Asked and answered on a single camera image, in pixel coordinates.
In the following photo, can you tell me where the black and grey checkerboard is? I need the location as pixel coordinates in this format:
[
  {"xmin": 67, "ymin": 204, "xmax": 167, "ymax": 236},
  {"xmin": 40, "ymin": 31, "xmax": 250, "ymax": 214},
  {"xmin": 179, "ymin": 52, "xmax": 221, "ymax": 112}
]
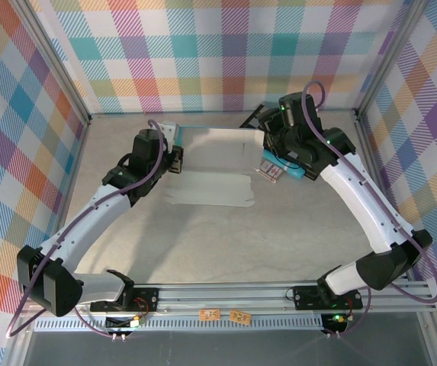
[{"xmin": 239, "ymin": 102, "xmax": 277, "ymax": 130}]

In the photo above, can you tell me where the blue and white cardboard box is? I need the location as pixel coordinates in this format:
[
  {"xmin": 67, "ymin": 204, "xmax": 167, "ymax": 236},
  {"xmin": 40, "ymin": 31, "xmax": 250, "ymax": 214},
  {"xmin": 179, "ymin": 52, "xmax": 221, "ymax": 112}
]
[{"xmin": 163, "ymin": 124, "xmax": 265, "ymax": 209}]

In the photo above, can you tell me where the long aluminium base rail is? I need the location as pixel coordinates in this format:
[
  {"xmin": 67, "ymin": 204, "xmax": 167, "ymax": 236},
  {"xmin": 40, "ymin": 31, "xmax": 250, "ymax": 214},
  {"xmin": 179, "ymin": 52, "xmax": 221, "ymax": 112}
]
[{"xmin": 15, "ymin": 280, "xmax": 436, "ymax": 317}]

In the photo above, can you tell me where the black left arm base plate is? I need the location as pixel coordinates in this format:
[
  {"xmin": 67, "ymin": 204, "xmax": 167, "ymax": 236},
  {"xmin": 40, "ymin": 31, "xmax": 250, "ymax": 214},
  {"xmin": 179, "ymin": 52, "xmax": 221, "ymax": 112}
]
[{"xmin": 89, "ymin": 286, "xmax": 160, "ymax": 313}]

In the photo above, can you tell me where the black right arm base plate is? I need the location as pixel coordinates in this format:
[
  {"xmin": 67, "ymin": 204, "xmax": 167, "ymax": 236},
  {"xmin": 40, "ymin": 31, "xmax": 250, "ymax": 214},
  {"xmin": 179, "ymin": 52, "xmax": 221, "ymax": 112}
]
[{"xmin": 292, "ymin": 284, "xmax": 364, "ymax": 310}]

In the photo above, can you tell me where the aluminium frame post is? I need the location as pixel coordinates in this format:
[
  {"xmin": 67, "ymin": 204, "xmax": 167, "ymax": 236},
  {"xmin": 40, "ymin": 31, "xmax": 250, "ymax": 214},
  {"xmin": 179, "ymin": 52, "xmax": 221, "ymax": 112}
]
[
  {"xmin": 11, "ymin": 0, "xmax": 92, "ymax": 127},
  {"xmin": 354, "ymin": 0, "xmax": 432, "ymax": 117}
]

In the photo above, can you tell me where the grey slotted cable duct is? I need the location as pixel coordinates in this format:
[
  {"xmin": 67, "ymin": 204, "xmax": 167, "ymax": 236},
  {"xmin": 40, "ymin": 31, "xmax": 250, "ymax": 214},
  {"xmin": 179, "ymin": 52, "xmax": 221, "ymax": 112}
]
[{"xmin": 34, "ymin": 318, "xmax": 326, "ymax": 333}]

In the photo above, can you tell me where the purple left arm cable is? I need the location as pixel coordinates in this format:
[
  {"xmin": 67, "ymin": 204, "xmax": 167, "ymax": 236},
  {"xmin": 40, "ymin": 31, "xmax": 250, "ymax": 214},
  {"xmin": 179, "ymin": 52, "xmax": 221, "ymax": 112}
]
[{"xmin": 6, "ymin": 119, "xmax": 165, "ymax": 339}]

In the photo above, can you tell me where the black controller board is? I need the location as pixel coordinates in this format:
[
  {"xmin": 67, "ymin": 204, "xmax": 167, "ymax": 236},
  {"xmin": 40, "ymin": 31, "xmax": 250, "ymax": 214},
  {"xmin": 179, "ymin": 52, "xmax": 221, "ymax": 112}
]
[
  {"xmin": 321, "ymin": 313, "xmax": 348, "ymax": 332},
  {"xmin": 105, "ymin": 315, "xmax": 146, "ymax": 332}
]

